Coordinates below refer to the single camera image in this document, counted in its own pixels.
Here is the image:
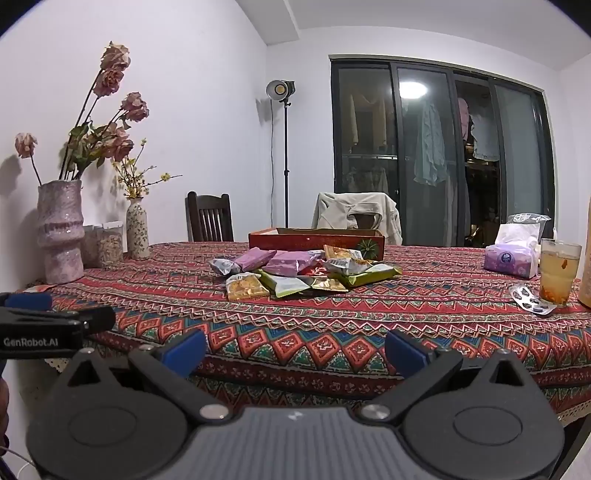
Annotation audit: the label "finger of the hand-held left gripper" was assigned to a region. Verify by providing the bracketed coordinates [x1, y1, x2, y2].
[0, 306, 116, 335]
[0, 292, 54, 311]

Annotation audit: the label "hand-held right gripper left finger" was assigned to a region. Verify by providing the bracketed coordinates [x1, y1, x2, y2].
[53, 329, 234, 424]

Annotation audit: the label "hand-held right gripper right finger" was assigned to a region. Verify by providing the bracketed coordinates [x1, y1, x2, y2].
[358, 329, 539, 424]

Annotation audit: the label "pile of mixed snack packets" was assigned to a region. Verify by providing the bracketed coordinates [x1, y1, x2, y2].
[209, 244, 403, 302]

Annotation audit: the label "red cardboard box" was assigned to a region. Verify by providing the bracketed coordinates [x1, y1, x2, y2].
[248, 227, 385, 263]

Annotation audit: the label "glass jar of grain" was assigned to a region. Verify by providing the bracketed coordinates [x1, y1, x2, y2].
[83, 224, 105, 269]
[99, 222, 124, 268]

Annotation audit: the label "pink ceramic vase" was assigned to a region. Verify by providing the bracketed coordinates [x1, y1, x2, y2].
[37, 180, 86, 284]

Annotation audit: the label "red patterned tablecloth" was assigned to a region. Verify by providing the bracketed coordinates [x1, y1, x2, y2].
[18, 240, 591, 425]

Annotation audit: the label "small floral ceramic vase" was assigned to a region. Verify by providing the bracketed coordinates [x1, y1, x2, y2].
[126, 198, 151, 259]

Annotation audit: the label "yellow flower sprigs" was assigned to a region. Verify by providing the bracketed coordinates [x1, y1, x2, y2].
[111, 138, 183, 201]

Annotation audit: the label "silver pill blister pack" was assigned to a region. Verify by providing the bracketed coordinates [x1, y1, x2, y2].
[510, 284, 559, 317]

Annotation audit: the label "purple tissue pack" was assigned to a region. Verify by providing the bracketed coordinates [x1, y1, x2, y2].
[484, 224, 542, 280]

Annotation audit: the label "dark wooden chair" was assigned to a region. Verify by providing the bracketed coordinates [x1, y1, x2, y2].
[348, 213, 384, 230]
[185, 191, 235, 243]

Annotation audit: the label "beige jacket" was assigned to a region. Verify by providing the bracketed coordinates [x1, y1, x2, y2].
[311, 191, 403, 246]

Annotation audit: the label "glass of tea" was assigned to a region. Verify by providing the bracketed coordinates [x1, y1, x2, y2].
[538, 239, 583, 309]

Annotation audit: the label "clear plastic bag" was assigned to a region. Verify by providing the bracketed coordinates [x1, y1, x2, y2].
[508, 213, 552, 229]

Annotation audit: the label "hanging light blue shirt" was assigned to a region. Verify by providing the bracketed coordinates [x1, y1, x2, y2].
[413, 99, 448, 188]

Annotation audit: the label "dried pink rose bouquet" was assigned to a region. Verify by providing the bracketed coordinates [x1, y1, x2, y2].
[14, 41, 151, 185]

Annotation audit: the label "sliding glass door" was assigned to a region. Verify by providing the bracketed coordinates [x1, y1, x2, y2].
[329, 54, 557, 247]

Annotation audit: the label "hanging white garment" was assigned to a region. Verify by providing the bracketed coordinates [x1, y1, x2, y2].
[470, 111, 502, 161]

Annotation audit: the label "studio light on stand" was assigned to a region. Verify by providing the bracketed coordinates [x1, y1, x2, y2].
[266, 79, 296, 229]

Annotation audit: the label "black light cable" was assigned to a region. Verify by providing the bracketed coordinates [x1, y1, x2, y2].
[269, 98, 278, 223]

